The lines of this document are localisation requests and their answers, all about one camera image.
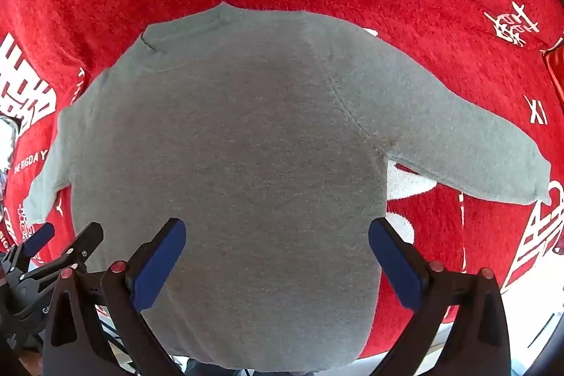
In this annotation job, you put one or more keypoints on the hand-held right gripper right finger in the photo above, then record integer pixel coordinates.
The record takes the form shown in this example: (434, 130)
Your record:
(395, 270)

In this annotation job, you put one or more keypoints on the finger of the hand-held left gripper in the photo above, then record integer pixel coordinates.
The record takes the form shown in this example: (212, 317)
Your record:
(86, 246)
(38, 239)

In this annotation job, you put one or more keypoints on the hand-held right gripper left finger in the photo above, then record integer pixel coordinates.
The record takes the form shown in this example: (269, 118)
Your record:
(159, 261)

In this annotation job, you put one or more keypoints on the grey sweater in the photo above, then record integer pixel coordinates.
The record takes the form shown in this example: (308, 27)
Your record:
(246, 164)

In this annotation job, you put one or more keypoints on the clear plastic wrap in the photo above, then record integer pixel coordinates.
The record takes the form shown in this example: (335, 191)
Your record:
(6, 142)

